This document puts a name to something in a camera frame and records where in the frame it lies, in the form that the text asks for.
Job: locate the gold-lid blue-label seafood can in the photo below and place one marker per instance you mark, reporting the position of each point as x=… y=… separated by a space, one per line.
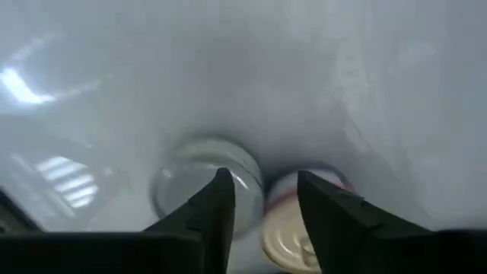
x=283 y=232

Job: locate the silver-lid green-label seafood can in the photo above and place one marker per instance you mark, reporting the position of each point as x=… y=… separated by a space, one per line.
x=182 y=182

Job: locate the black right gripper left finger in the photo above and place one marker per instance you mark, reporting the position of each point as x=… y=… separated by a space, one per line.
x=205 y=228

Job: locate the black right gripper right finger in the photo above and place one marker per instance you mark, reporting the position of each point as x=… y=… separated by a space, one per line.
x=354 y=236

